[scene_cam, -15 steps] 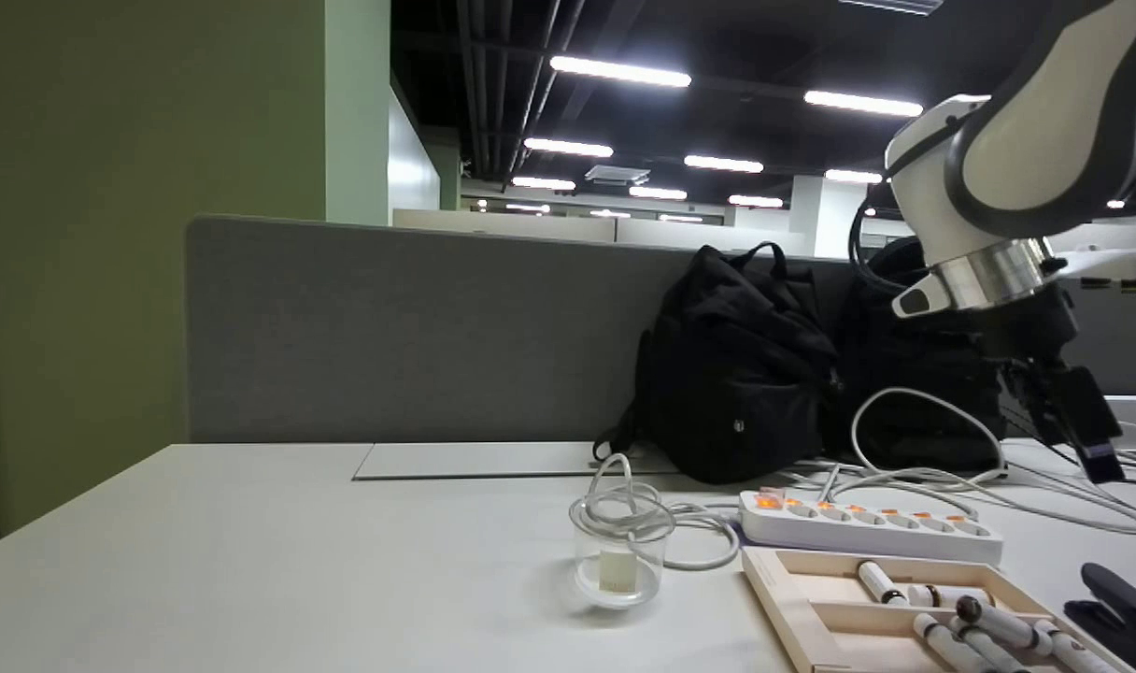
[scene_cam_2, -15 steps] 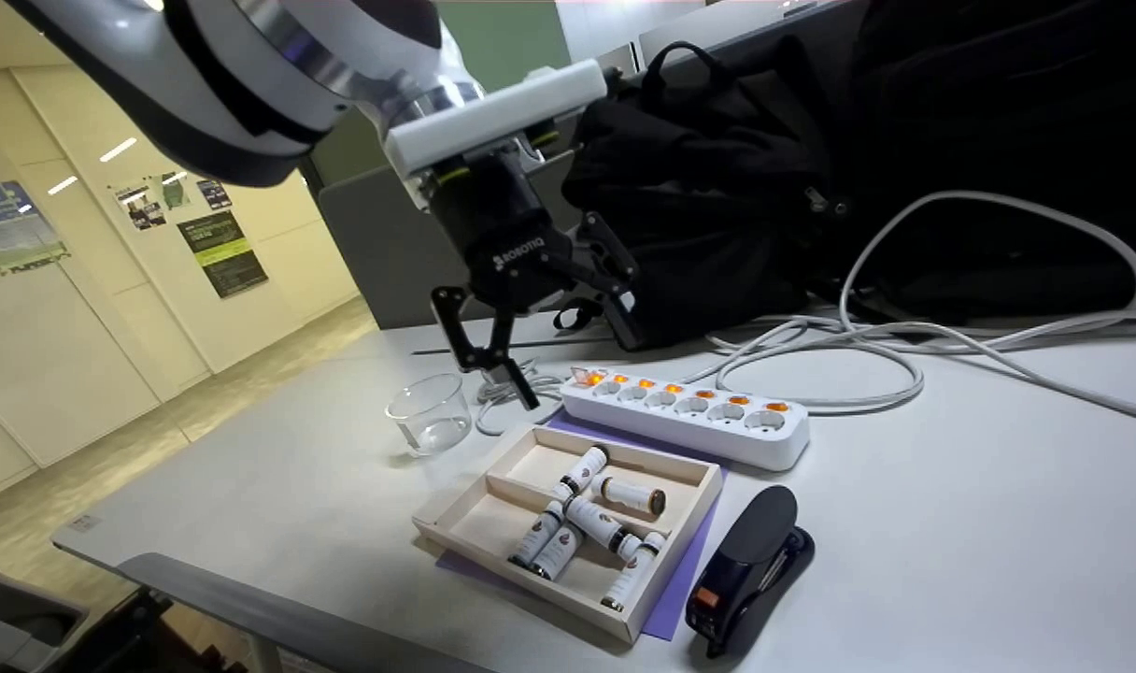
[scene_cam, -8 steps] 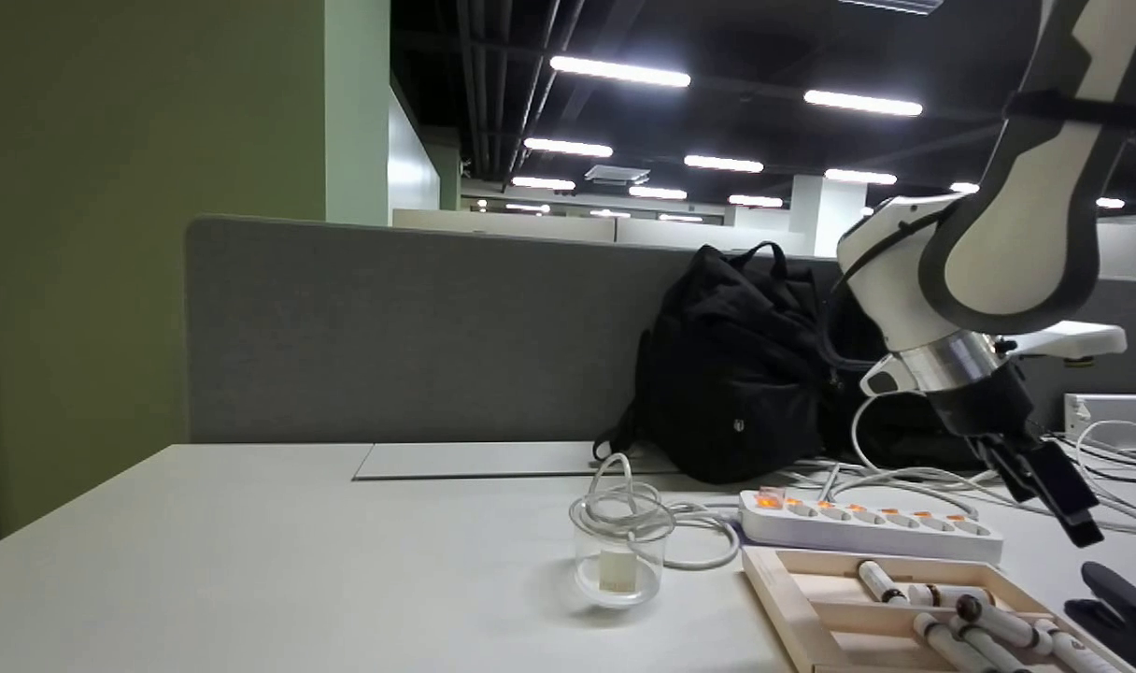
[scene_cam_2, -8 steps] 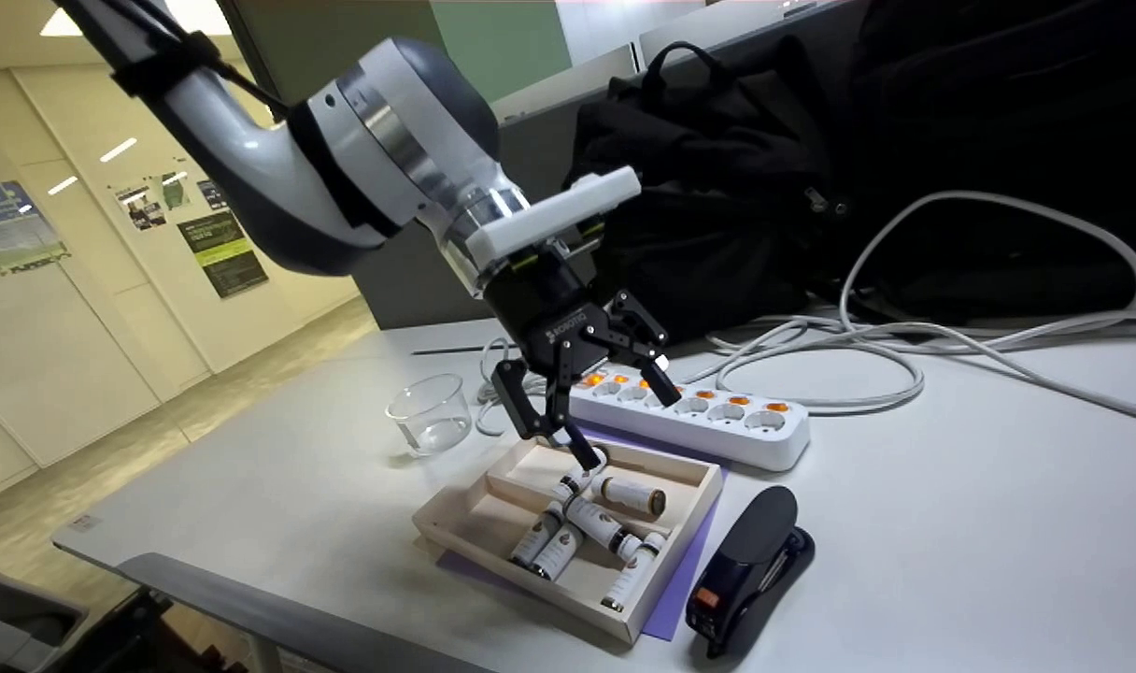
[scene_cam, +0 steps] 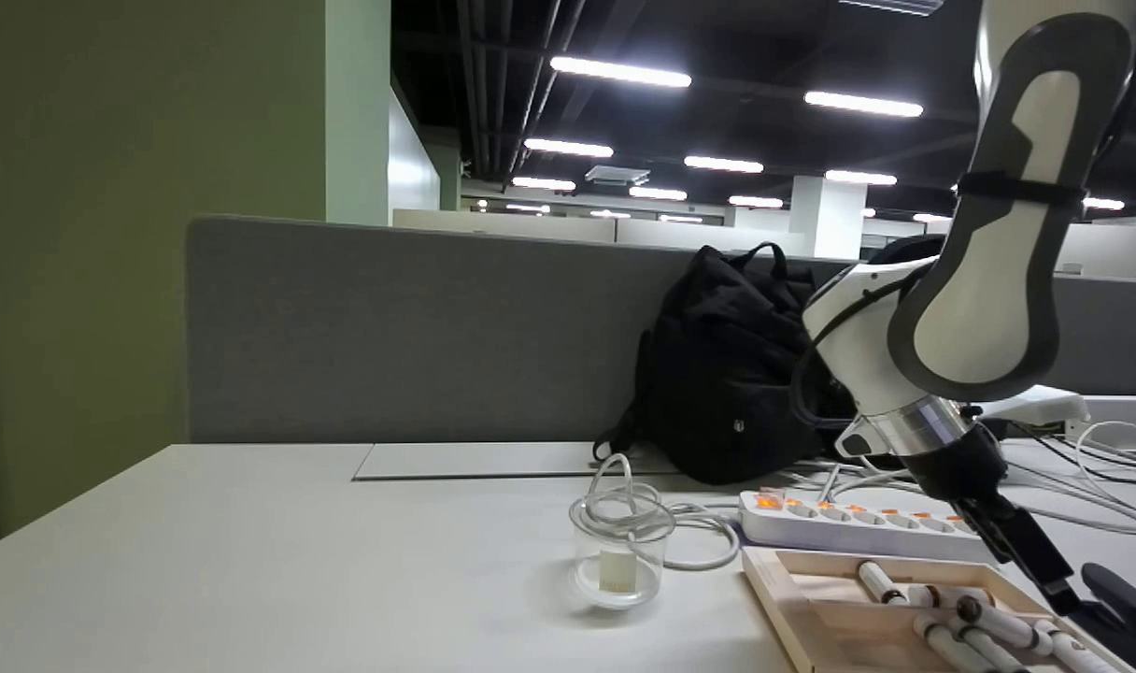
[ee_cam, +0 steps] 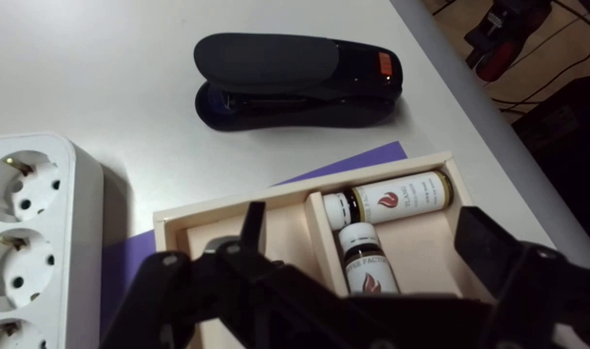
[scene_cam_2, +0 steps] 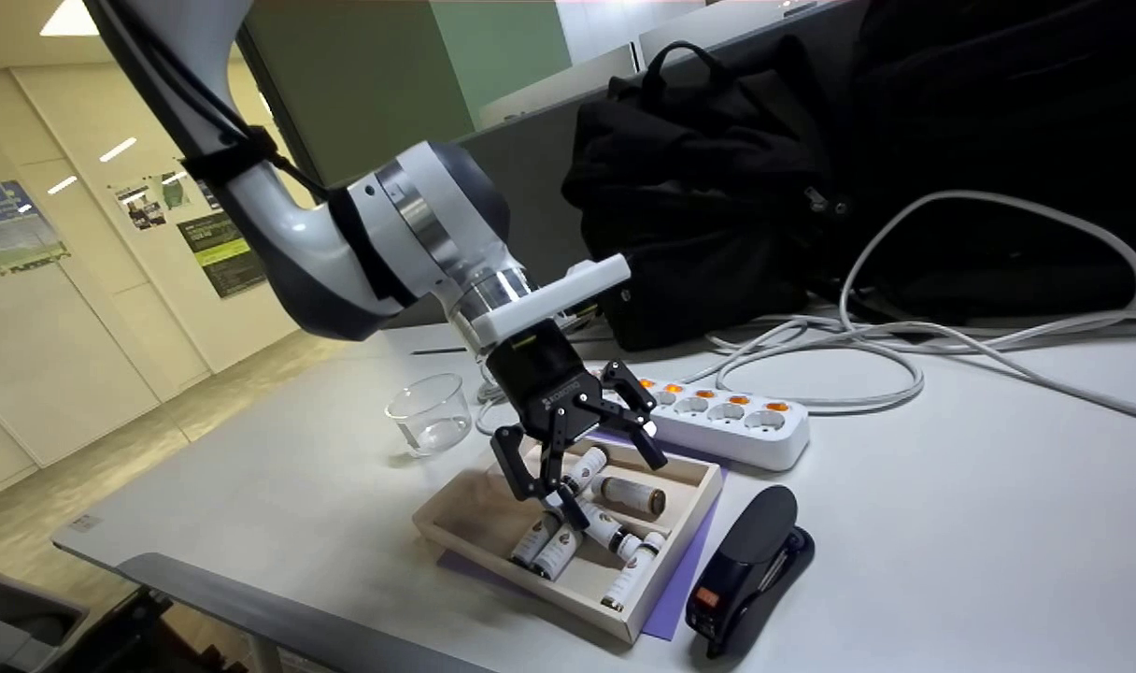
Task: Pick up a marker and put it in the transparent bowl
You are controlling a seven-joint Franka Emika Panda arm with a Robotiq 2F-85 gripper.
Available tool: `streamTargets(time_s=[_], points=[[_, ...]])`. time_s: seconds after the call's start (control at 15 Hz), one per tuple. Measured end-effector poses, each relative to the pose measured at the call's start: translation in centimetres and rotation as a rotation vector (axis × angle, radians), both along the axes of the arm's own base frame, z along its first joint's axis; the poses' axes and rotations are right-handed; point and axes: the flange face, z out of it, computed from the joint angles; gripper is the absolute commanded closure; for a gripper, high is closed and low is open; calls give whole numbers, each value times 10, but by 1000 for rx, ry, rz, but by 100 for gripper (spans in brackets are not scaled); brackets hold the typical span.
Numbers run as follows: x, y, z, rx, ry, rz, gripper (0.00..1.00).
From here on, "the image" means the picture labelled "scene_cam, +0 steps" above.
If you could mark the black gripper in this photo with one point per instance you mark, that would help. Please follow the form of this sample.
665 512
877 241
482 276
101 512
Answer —
959 473

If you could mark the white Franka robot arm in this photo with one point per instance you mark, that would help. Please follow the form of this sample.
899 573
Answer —
993 286

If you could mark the white marker with dark cap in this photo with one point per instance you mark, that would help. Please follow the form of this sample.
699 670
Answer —
998 622

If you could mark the white marker with label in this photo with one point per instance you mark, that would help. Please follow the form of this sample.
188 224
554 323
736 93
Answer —
1068 647
877 581
962 647

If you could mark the white desk device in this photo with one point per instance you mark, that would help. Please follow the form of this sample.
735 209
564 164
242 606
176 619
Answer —
1040 407

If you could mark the white power strip orange switches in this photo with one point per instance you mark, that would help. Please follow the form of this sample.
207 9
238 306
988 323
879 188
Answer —
843 530

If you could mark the wooden compartment tray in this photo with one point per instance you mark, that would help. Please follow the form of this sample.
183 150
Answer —
832 622

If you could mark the black backpack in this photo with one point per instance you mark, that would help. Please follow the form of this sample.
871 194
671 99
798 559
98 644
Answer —
720 376

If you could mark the white building pillar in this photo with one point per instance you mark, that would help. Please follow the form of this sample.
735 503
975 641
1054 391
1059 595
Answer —
827 220

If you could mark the long ceiling light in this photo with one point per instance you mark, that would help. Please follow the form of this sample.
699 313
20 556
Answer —
724 164
618 73
862 179
862 102
569 146

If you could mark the grey desk partition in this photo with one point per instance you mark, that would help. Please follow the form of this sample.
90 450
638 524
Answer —
404 331

